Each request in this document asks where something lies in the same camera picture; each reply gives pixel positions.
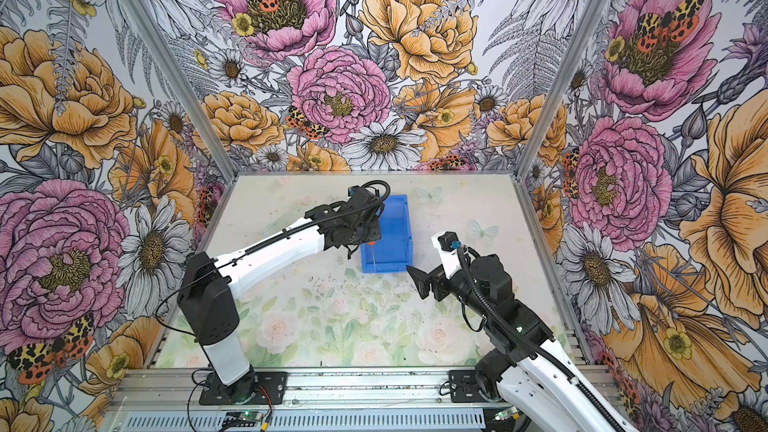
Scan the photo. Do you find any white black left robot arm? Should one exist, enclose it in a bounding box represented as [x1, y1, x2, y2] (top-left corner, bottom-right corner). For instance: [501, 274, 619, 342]
[177, 180, 391, 386]

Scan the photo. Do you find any red handled screwdriver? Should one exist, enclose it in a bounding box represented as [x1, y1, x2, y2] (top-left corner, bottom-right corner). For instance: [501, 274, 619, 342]
[368, 241, 378, 273]

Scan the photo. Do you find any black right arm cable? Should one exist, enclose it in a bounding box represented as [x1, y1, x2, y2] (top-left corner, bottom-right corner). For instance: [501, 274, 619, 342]
[454, 242, 625, 432]

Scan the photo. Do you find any blue plastic bin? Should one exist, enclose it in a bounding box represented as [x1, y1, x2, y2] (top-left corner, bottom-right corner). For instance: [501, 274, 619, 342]
[361, 195, 413, 274]

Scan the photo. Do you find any vertical aluminium corner post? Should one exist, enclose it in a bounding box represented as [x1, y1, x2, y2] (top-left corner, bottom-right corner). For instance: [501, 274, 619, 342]
[513, 0, 611, 181]

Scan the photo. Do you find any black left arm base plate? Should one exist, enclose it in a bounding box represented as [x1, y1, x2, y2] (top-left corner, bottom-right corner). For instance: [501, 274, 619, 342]
[199, 371, 289, 406]

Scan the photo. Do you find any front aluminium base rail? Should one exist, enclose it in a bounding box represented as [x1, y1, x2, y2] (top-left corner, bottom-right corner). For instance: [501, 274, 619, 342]
[101, 365, 613, 415]

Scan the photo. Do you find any left aluminium corner post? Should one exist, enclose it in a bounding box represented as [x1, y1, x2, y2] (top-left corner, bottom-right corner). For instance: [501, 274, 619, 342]
[119, 0, 238, 185]

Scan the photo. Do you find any aluminium table edge rail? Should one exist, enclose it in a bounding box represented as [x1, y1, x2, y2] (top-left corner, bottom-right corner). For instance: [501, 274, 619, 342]
[512, 176, 593, 365]

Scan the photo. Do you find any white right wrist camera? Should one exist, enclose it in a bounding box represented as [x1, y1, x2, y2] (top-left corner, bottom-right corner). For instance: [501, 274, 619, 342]
[431, 231, 461, 279]

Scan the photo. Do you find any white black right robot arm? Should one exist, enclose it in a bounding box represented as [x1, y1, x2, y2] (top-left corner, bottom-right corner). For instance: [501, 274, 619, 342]
[407, 247, 636, 431]

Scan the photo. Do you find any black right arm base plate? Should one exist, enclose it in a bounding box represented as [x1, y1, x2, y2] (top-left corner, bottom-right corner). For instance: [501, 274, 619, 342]
[446, 369, 504, 403]

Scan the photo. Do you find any white slotted cable duct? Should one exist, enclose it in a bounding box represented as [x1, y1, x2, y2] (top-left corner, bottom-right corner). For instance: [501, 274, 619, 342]
[104, 408, 486, 431]

